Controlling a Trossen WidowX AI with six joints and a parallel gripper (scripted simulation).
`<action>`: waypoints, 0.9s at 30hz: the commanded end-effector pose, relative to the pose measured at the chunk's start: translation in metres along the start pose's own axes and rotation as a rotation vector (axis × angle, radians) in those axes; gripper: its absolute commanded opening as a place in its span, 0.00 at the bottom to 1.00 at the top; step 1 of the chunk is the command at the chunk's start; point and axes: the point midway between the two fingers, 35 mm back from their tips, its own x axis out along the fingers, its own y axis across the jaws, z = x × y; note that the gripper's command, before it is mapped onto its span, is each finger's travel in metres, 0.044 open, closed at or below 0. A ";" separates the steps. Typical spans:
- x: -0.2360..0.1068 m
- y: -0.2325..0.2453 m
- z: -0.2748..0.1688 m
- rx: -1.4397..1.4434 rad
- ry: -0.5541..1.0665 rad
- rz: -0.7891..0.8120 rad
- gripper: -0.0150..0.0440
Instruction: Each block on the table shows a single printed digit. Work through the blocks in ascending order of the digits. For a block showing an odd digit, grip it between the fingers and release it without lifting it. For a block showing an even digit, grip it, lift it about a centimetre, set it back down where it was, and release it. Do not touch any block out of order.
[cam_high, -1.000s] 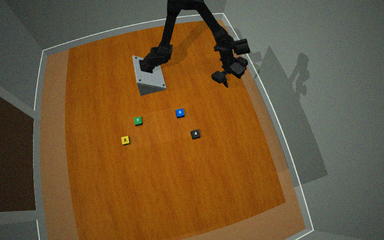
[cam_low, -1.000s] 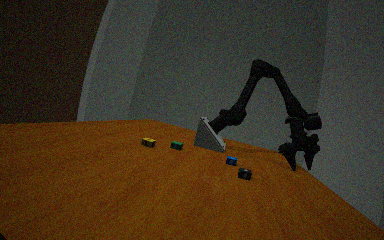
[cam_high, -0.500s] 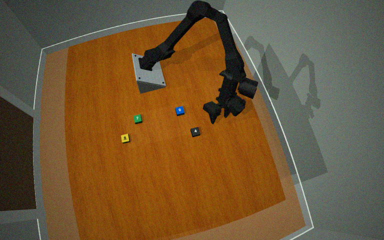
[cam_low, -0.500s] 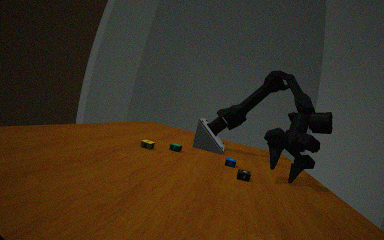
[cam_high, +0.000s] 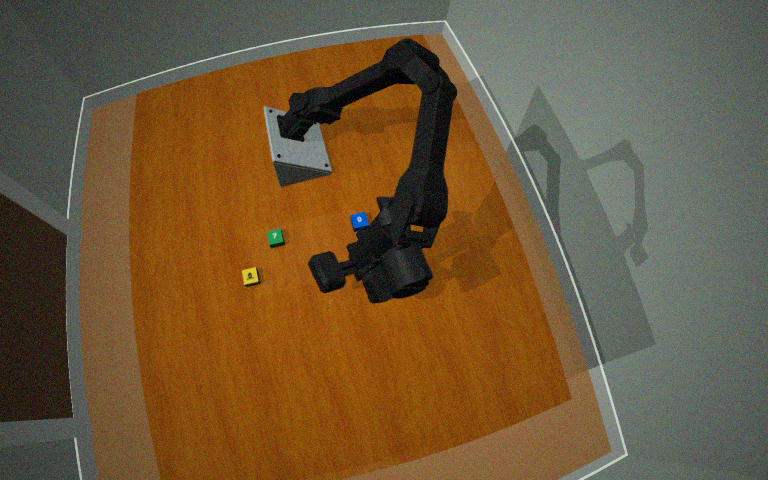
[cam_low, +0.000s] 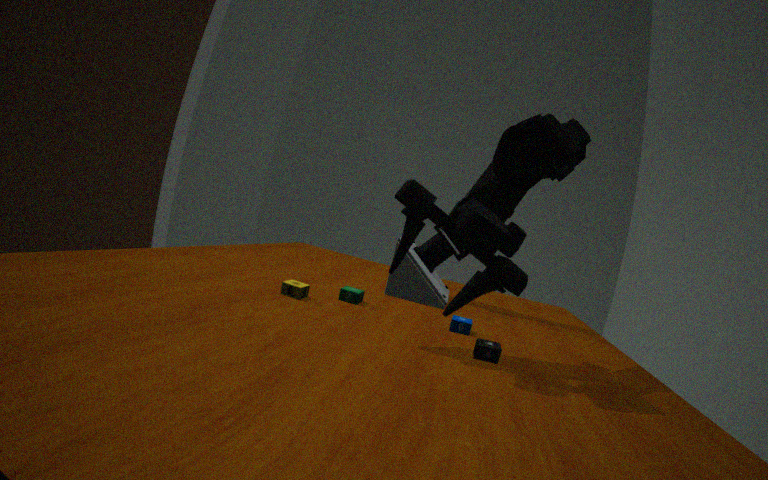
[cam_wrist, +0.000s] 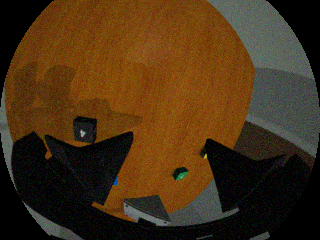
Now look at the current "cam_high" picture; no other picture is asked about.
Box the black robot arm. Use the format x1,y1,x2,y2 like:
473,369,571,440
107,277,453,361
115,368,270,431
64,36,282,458
277,38,457,303

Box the green block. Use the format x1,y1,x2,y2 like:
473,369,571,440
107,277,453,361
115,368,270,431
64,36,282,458
267,228,285,249

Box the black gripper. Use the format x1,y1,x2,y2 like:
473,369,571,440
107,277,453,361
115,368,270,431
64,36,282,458
308,229,382,293

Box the blue block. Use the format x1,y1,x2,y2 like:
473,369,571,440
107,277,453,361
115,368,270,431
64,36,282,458
350,212,369,232

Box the yellow block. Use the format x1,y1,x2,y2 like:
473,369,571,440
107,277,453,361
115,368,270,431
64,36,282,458
242,267,261,287

